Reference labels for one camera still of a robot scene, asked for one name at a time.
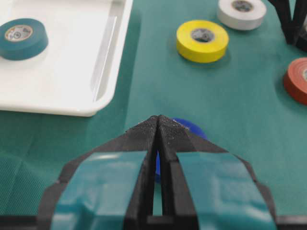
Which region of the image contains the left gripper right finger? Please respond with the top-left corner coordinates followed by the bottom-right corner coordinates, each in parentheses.
top-left (158, 115), bottom-right (276, 230)

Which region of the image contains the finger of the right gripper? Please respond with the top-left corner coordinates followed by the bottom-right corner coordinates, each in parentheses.
top-left (291, 0), bottom-right (307, 52)
top-left (269, 0), bottom-right (293, 45)

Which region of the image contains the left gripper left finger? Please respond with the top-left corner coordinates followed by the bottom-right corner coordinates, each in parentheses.
top-left (37, 115), bottom-right (158, 230)

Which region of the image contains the white tape roll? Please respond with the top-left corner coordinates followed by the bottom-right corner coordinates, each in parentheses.
top-left (217, 0), bottom-right (267, 31)

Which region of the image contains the blue tape roll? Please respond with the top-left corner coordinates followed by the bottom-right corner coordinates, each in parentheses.
top-left (155, 117), bottom-right (207, 184)

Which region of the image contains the teal green tape roll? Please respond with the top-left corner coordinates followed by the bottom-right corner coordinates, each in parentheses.
top-left (0, 18), bottom-right (48, 60)

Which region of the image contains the red orange tape roll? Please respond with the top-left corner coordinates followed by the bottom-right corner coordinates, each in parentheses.
top-left (283, 57), bottom-right (307, 105)

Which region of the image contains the yellow tape roll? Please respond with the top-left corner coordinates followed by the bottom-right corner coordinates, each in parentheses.
top-left (176, 20), bottom-right (229, 63)

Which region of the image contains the white plastic tray case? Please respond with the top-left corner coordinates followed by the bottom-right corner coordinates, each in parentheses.
top-left (0, 0), bottom-right (132, 116)

